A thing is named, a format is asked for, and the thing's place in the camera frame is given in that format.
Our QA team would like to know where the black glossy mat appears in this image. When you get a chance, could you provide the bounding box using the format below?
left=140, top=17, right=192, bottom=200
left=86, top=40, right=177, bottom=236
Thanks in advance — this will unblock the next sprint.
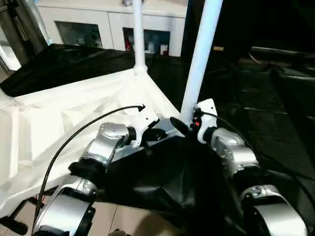
left=0, top=43, right=315, bottom=236

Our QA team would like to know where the white plastic table leg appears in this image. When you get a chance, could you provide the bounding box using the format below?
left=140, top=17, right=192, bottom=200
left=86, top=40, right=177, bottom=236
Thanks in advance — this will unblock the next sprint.
left=180, top=0, right=223, bottom=121
left=132, top=0, right=148, bottom=76

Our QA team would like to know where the black flat monitor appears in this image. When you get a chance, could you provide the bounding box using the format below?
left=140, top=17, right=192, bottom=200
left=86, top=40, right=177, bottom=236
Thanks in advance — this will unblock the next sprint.
left=251, top=0, right=315, bottom=59

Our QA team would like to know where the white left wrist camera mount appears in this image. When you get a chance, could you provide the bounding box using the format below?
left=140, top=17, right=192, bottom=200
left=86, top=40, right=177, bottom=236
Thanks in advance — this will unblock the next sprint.
left=131, top=108, right=160, bottom=149

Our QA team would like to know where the white glass door cabinet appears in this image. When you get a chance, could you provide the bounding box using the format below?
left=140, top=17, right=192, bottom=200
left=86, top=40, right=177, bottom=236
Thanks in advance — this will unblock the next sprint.
left=38, top=0, right=187, bottom=57

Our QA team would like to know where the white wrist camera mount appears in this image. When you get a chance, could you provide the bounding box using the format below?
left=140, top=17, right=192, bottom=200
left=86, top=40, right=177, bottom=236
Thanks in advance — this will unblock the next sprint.
left=131, top=108, right=160, bottom=149
left=194, top=98, right=219, bottom=144

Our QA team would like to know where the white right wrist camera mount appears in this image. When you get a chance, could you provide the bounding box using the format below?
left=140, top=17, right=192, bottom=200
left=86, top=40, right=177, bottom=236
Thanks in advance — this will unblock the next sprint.
left=194, top=98, right=219, bottom=144

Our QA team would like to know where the dark brown rounded object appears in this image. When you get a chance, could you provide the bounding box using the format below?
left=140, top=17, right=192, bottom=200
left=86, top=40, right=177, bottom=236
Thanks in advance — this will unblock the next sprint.
left=109, top=228, right=128, bottom=236

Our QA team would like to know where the white plastic table top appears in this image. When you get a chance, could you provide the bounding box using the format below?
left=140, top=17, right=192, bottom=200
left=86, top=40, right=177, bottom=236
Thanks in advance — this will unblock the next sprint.
left=0, top=68, right=190, bottom=209

